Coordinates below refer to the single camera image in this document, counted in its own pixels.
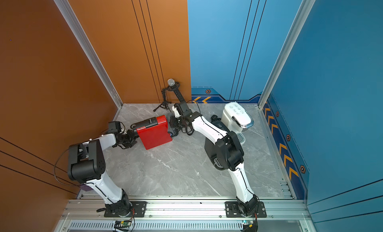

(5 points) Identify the red coffee machine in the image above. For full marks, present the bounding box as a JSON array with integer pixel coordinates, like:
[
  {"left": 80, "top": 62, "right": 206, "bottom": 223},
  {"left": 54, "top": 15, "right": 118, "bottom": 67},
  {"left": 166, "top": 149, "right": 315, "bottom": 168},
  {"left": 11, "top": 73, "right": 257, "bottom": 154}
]
[{"left": 130, "top": 115, "right": 172, "bottom": 150}]

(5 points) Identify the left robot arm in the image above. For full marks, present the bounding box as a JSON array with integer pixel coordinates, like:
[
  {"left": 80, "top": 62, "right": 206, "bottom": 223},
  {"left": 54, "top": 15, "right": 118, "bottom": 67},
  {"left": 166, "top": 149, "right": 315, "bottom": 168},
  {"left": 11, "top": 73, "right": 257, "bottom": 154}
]
[{"left": 68, "top": 130, "right": 138, "bottom": 217}]

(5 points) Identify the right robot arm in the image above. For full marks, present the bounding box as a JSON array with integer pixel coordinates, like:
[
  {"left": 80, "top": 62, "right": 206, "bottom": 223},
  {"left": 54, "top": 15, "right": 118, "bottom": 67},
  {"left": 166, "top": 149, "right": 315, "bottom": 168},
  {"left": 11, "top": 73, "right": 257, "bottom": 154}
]
[{"left": 170, "top": 112, "right": 259, "bottom": 217}]

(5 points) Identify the black coffee machine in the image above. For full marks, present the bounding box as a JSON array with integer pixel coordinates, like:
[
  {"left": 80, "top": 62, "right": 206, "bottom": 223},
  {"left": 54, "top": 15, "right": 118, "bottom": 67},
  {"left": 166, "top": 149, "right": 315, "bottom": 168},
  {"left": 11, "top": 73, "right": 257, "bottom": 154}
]
[{"left": 204, "top": 115, "right": 244, "bottom": 171}]

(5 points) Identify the white coffee machine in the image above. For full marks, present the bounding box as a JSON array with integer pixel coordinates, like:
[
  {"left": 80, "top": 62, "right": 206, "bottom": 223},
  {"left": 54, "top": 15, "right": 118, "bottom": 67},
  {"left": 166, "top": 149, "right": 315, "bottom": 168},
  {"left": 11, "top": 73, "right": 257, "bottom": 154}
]
[{"left": 221, "top": 102, "right": 254, "bottom": 133}]

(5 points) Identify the microphone on black tripod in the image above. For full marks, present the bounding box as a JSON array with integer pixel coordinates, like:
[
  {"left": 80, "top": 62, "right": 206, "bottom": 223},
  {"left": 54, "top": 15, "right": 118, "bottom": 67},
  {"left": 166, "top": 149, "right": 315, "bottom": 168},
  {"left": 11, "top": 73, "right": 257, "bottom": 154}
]
[{"left": 153, "top": 78, "right": 186, "bottom": 112}]

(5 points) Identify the purple toy cube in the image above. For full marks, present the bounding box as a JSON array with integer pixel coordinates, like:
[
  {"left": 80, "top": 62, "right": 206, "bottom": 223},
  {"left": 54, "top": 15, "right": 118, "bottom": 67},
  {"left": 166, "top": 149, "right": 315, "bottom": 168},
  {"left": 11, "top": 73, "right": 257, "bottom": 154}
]
[{"left": 80, "top": 185, "right": 92, "bottom": 191}]

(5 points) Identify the left green circuit board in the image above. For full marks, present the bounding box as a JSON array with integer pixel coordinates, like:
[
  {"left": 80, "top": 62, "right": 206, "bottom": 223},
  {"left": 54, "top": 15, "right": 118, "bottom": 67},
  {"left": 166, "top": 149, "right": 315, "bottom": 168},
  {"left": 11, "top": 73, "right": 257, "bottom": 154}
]
[{"left": 113, "top": 220, "right": 134, "bottom": 232}]

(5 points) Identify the green circuit board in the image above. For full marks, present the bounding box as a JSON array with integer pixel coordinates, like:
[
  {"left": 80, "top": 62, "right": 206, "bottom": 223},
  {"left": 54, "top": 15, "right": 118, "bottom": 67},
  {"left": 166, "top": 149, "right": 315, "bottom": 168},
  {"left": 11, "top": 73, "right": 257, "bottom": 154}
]
[
  {"left": 113, "top": 220, "right": 134, "bottom": 232},
  {"left": 242, "top": 221, "right": 258, "bottom": 232}
]

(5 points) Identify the right green circuit board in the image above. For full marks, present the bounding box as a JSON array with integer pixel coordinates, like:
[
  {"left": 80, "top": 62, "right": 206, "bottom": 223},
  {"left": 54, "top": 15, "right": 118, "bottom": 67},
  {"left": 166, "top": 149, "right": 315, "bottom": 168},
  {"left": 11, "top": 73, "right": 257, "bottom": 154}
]
[{"left": 242, "top": 221, "right": 258, "bottom": 232}]

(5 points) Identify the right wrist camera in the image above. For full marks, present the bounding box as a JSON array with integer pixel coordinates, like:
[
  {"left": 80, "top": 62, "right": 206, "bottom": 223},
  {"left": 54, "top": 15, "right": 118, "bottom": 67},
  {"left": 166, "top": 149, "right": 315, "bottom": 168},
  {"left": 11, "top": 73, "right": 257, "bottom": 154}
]
[{"left": 172, "top": 102, "right": 190, "bottom": 118}]

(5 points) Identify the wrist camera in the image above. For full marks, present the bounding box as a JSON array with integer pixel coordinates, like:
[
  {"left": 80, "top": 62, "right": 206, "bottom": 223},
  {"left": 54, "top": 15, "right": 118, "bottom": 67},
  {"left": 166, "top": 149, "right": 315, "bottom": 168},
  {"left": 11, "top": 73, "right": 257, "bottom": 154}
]
[
  {"left": 107, "top": 121, "right": 126, "bottom": 134},
  {"left": 172, "top": 102, "right": 190, "bottom": 118}
]

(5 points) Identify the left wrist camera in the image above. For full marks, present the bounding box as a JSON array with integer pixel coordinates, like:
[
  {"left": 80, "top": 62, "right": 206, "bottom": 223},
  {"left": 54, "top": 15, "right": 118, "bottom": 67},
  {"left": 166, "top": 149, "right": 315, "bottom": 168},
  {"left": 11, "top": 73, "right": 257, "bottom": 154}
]
[{"left": 107, "top": 121, "right": 126, "bottom": 134}]

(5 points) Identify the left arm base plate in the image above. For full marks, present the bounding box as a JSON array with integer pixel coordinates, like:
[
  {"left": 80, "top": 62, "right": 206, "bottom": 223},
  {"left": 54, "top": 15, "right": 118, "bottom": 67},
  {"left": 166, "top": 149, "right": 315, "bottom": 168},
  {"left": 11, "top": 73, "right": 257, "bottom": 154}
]
[{"left": 104, "top": 201, "right": 147, "bottom": 218}]

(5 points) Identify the aluminium front rail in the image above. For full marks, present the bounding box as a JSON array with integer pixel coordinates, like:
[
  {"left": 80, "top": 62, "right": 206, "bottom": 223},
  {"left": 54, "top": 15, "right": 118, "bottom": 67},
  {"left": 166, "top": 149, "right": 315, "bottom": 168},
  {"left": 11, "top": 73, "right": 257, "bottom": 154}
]
[{"left": 60, "top": 197, "right": 311, "bottom": 221}]

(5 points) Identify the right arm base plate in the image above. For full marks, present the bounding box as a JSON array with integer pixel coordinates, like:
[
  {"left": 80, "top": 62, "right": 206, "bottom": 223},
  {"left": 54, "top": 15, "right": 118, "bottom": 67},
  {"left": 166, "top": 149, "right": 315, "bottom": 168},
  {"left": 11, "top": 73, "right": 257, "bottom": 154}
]
[{"left": 224, "top": 201, "right": 267, "bottom": 218}]

